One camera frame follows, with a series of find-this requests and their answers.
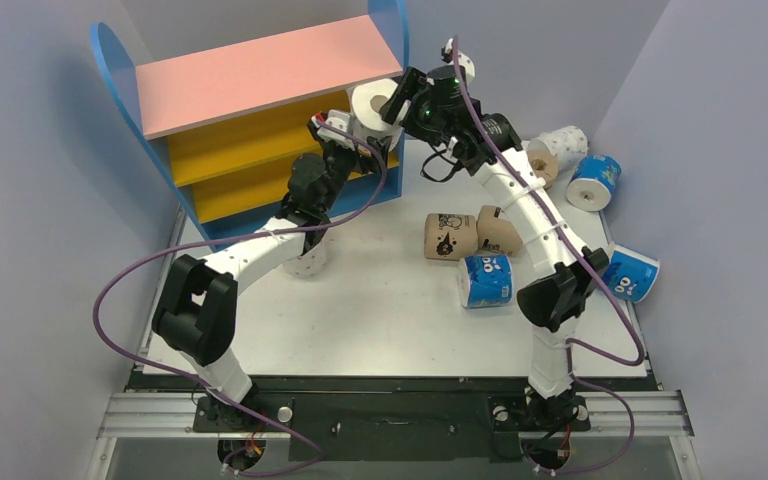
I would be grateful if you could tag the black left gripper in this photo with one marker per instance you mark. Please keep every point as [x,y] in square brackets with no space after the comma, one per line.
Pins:
[361,165]

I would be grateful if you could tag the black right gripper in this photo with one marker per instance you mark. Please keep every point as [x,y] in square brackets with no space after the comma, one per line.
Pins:
[407,100]

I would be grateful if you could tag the white floral paper roll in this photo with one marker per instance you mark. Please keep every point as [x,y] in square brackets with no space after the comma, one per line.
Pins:
[366,101]
[569,145]
[309,264]

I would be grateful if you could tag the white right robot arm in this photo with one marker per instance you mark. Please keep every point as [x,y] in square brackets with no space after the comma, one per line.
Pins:
[493,154]

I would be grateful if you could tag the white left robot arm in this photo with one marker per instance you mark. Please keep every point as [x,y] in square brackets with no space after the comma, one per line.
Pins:
[196,312]

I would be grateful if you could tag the blue pink yellow shelf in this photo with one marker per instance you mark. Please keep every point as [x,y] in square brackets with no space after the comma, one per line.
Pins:
[223,125]

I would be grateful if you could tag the brown cartoon paper roll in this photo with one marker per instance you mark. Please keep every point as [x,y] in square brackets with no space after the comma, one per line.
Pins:
[450,237]

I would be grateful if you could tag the brown standing paper roll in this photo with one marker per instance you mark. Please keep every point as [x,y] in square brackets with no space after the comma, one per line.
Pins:
[545,166]

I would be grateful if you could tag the blue wrapped paper roll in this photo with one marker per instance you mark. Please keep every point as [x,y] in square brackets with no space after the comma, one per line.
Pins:
[484,281]
[630,275]
[593,183]

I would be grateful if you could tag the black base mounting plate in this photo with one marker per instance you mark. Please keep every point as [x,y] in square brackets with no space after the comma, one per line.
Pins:
[398,419]

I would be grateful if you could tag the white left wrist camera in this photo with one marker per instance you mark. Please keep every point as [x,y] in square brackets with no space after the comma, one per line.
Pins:
[333,125]

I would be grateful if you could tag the aluminium rail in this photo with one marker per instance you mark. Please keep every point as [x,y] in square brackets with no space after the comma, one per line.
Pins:
[175,415]

